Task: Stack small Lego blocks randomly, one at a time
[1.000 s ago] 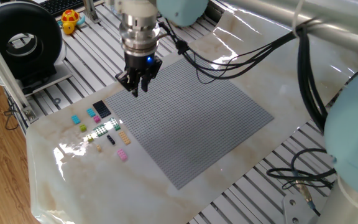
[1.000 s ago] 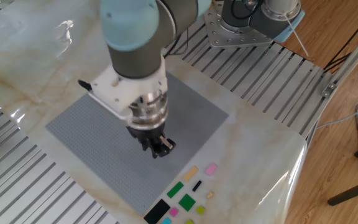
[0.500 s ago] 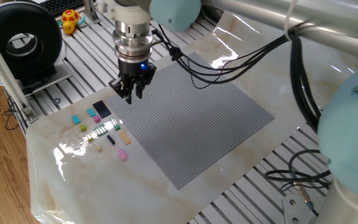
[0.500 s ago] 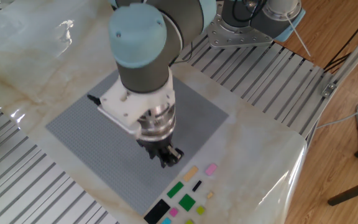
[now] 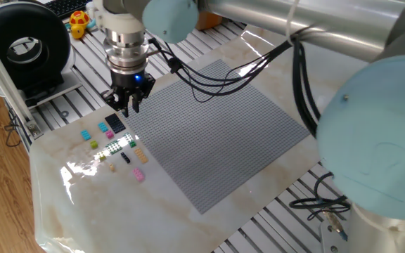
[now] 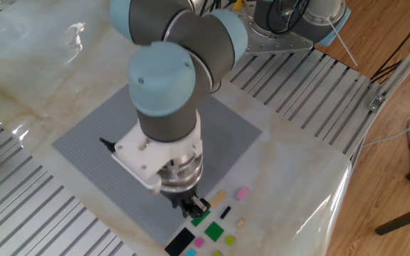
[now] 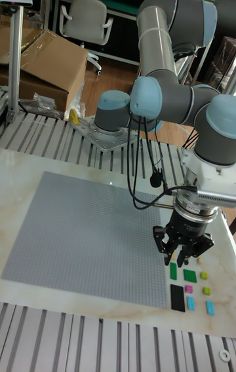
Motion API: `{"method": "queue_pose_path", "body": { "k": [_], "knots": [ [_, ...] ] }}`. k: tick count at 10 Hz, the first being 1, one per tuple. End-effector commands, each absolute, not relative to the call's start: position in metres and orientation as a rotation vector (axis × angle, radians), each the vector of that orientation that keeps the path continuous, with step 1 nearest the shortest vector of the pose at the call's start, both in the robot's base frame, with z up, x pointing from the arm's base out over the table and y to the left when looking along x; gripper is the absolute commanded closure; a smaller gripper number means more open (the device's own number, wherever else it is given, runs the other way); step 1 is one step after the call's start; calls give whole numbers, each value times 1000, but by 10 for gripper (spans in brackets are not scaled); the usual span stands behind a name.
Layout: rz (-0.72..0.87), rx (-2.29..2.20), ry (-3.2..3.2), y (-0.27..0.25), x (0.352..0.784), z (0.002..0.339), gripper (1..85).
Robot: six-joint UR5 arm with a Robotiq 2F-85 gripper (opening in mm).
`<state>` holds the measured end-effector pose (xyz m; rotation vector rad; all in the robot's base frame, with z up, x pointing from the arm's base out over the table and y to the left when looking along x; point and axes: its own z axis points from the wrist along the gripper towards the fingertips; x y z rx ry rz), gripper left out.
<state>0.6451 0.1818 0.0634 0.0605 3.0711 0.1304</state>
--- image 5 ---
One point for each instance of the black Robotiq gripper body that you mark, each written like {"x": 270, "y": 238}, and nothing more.
{"x": 128, "y": 81}

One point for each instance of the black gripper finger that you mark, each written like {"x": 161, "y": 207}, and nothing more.
{"x": 146, "y": 91}
{"x": 118, "y": 100}

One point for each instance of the large black Lego plate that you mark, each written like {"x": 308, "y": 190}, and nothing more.
{"x": 115, "y": 123}

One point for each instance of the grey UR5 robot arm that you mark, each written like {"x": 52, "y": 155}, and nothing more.
{"x": 364, "y": 140}

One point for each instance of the cyan Lego brick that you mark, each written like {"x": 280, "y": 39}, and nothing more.
{"x": 85, "y": 135}
{"x": 103, "y": 127}

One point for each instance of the small magenta Lego brick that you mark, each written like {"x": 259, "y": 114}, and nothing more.
{"x": 109, "y": 134}

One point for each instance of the long green Lego plate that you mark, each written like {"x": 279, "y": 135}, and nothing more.
{"x": 130, "y": 140}

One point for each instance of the square green Lego plate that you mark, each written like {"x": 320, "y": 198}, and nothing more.
{"x": 114, "y": 147}

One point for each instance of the small lime Lego brick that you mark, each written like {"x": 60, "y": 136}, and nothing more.
{"x": 94, "y": 144}
{"x": 102, "y": 156}

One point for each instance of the small black Lego brick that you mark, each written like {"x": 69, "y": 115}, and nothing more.
{"x": 125, "y": 157}

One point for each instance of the long tan Lego plate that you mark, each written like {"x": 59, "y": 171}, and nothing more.
{"x": 141, "y": 155}

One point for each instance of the tiny tan Lego brick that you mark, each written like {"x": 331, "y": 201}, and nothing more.
{"x": 112, "y": 167}

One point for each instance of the pink Lego brick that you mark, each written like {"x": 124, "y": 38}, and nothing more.
{"x": 139, "y": 174}

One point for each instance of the large grey Lego baseplate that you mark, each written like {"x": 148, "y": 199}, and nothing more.
{"x": 206, "y": 147}

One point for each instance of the yellow toy turtle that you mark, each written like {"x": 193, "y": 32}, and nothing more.
{"x": 78, "y": 22}

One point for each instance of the black keyboard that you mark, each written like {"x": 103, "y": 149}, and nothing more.
{"x": 65, "y": 7}

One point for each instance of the marble pattern table mat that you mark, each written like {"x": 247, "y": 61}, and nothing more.
{"x": 118, "y": 211}

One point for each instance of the aluminium frame post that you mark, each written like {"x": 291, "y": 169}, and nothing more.
{"x": 2, "y": 77}

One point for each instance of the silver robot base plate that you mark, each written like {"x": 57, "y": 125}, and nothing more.
{"x": 329, "y": 242}

